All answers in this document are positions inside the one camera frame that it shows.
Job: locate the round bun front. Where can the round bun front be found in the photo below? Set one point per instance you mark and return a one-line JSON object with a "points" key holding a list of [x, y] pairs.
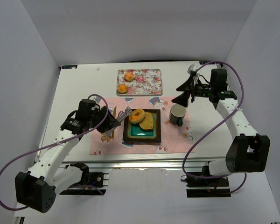
{"points": [[122, 88]]}

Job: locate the black teal square plate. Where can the black teal square plate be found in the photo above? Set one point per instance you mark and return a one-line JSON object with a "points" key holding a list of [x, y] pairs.
{"points": [[134, 133]]}

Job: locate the gold fork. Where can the gold fork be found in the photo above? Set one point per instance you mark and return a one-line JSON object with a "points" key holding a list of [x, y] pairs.
{"points": [[105, 138]]}

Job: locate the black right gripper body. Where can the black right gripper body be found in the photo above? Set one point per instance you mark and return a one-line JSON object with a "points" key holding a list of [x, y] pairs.
{"points": [[192, 91]]}

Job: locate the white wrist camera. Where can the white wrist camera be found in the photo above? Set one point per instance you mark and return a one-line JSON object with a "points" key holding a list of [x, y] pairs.
{"points": [[192, 70], [96, 99]]}

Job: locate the pink bunny placemat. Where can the pink bunny placemat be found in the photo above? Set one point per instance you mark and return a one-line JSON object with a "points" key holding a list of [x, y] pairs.
{"points": [[174, 139]]}

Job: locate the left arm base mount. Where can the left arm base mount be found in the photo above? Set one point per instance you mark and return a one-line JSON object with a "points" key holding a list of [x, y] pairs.
{"points": [[92, 183]]}

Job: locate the green white mug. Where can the green white mug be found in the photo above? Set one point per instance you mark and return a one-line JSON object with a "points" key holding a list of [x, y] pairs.
{"points": [[176, 115]]}

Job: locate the seeded bread slice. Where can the seeded bread slice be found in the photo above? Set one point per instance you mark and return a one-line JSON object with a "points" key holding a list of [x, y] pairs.
{"points": [[148, 122]]}

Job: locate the round bun rear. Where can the round bun rear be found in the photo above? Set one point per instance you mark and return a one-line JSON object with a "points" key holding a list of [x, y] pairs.
{"points": [[129, 76]]}

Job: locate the aluminium table rail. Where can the aluminium table rail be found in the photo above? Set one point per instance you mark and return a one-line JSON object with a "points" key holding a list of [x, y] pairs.
{"points": [[142, 164]]}

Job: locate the floral rectangular tray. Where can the floral rectangular tray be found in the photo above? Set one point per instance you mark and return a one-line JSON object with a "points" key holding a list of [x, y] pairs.
{"points": [[147, 82]]}

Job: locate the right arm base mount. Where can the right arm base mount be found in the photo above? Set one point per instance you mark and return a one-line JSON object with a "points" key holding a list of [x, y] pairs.
{"points": [[206, 188]]}

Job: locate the round bun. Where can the round bun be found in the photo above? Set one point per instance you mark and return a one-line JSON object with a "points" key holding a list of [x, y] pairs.
{"points": [[122, 88], [129, 76]]}

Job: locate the orange glazed donut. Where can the orange glazed donut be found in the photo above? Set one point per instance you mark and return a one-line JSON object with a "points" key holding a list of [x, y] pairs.
{"points": [[137, 116]]}

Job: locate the gold knife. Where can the gold knife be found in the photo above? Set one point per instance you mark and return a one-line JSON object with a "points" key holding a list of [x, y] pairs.
{"points": [[114, 115]]}

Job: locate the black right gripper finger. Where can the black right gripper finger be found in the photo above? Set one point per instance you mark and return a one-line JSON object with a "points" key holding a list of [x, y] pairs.
{"points": [[183, 99], [186, 85]]}

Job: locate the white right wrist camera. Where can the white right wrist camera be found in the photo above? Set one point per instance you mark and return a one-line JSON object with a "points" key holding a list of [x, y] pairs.
{"points": [[192, 70]]}

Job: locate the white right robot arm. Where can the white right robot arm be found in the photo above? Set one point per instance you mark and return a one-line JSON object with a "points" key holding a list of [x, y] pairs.
{"points": [[249, 150]]}

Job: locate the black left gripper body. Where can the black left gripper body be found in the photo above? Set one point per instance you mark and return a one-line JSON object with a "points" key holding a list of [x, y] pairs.
{"points": [[108, 121]]}

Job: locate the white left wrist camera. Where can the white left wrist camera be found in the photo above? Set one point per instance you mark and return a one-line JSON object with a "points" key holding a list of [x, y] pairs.
{"points": [[96, 99]]}

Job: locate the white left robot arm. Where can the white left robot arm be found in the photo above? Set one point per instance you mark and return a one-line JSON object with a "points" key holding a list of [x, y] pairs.
{"points": [[38, 187]]}

